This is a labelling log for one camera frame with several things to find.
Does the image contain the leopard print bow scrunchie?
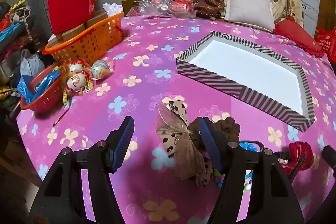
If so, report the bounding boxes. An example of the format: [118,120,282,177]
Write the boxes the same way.
[156,100,241,189]

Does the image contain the red satin bow hair tie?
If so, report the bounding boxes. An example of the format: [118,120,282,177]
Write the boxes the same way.
[278,141,314,183]

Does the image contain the wrapped egg red foil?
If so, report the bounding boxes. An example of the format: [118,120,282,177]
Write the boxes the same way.
[65,72,93,95]

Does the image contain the pink floral bedspread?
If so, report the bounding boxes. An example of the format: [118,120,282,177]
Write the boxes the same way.
[17,16,335,223]

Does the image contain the wrapped egg silver foil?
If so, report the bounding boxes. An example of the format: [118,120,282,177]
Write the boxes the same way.
[91,59,114,81]

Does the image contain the striped hexagonal tray box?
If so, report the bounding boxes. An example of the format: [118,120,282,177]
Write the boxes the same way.
[177,31,315,132]

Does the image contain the wrapped egg upper red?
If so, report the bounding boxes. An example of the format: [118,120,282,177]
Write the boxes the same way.
[67,59,85,73]

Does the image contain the orange plastic basket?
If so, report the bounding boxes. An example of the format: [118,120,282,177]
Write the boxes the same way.
[42,12,124,65]

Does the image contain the red shopping bag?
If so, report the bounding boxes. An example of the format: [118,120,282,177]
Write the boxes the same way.
[315,27,336,65]

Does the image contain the red cushion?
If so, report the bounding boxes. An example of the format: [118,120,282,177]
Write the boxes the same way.
[273,16,325,57]

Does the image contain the white pillow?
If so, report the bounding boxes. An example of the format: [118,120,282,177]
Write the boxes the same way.
[224,0,275,32]

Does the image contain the red gift bag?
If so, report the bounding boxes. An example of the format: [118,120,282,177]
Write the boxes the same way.
[47,0,96,35]

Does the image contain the clear plastic bag of sweets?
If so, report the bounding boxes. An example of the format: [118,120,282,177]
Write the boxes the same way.
[127,0,197,18]

